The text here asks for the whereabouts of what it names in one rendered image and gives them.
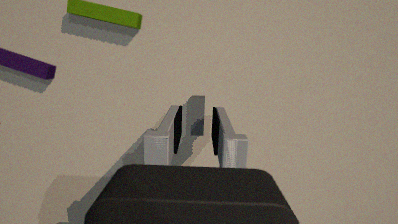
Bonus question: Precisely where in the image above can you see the lime green rod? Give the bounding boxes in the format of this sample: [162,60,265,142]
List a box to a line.
[67,0,142,29]

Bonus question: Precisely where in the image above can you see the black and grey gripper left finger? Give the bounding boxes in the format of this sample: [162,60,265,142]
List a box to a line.
[143,105,182,165]

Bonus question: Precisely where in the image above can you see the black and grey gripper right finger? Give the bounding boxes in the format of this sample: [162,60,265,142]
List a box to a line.
[212,107,249,168]

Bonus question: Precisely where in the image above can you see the grey rectangular block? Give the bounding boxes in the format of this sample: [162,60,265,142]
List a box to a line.
[191,95,205,136]

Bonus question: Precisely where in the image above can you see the purple rod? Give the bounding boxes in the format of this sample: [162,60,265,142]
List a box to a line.
[0,48,56,80]

